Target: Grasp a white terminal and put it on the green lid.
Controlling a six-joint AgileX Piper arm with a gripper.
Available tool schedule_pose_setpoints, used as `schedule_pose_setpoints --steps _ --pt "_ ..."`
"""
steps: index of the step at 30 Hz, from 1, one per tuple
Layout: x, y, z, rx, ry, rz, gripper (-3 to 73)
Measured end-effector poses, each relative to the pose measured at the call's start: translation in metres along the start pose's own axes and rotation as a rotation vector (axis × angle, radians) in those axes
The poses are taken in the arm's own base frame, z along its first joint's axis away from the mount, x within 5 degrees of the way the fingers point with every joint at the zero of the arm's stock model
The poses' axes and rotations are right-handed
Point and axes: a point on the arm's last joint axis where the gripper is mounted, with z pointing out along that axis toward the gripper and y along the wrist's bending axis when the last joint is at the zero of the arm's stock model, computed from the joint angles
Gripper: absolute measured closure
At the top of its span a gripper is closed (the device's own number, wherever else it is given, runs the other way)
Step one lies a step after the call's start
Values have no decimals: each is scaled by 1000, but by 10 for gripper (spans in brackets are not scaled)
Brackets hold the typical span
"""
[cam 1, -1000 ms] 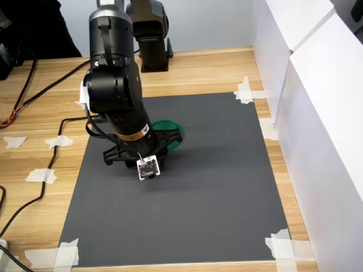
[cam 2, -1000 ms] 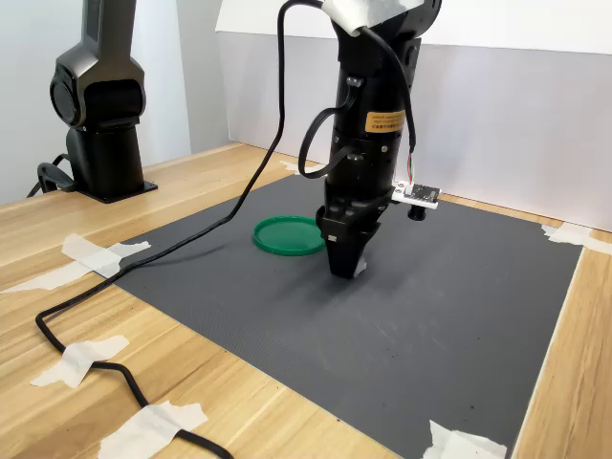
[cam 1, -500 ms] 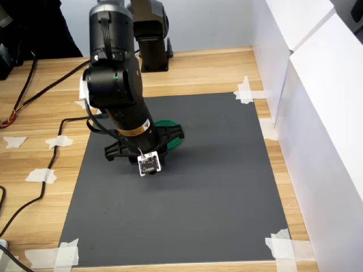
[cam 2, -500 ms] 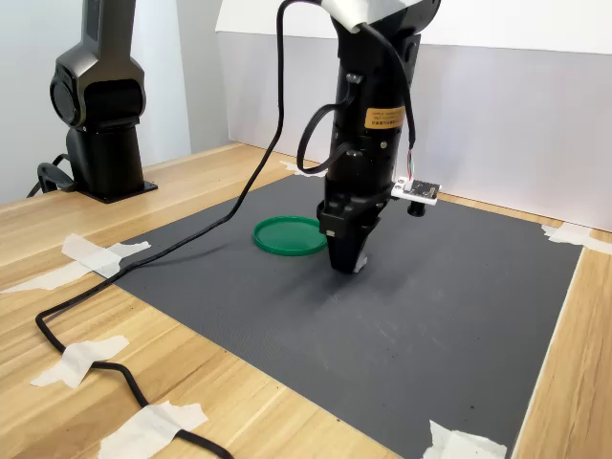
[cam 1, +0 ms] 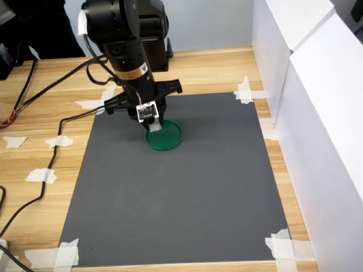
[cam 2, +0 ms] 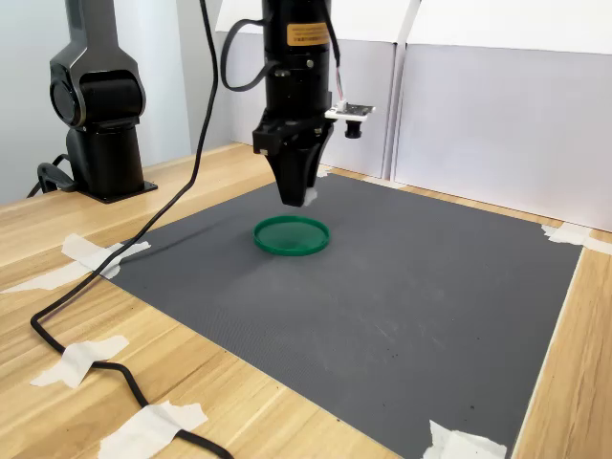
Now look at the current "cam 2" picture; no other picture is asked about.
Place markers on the round green lid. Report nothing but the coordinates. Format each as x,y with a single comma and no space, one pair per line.
291,236

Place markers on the white cardboard partition panel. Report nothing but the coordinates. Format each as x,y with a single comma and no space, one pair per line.
502,134
363,95

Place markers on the dark grey mat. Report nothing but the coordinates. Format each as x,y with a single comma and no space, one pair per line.
382,311

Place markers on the white camera box with circuit board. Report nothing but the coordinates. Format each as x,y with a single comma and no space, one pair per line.
351,110

